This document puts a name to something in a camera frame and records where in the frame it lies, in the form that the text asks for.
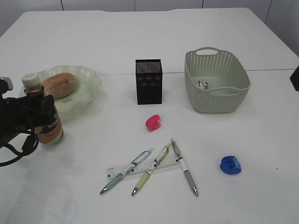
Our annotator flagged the green plastic woven basket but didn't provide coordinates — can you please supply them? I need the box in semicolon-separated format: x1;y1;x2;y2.
185;47;250;113

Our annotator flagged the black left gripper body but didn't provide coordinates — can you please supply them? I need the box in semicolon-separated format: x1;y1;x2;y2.
0;80;35;149

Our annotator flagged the blue patterned pen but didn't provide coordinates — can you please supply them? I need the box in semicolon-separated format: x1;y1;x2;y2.
100;148;153;195

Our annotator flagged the pink pencil sharpener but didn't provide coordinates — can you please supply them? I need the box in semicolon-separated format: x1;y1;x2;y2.
145;114;161;132

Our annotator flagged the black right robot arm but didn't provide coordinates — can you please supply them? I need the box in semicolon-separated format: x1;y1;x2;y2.
290;66;299;92

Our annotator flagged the yellow grip pen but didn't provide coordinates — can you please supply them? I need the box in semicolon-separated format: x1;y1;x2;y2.
131;144;170;196

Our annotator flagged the clear plastic ruler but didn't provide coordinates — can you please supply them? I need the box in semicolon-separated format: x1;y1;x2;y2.
106;154;179;181

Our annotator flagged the golden bread roll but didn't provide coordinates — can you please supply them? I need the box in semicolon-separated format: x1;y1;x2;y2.
42;72;77;99

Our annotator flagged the large paper ball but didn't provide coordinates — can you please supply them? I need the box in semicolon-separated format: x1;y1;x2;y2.
197;79;208;90

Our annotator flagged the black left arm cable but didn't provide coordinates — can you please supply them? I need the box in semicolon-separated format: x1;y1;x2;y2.
0;102;39;167

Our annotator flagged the white grey pen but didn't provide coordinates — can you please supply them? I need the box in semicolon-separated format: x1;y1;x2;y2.
171;138;199;197

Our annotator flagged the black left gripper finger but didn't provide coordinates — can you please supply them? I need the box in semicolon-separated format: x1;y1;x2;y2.
23;95;56;128

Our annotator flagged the black mesh pen holder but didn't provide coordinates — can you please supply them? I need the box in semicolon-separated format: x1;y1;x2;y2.
135;59;163;105

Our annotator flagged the brown Nescafe coffee bottle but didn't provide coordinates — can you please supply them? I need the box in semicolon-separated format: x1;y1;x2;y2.
21;73;64;144

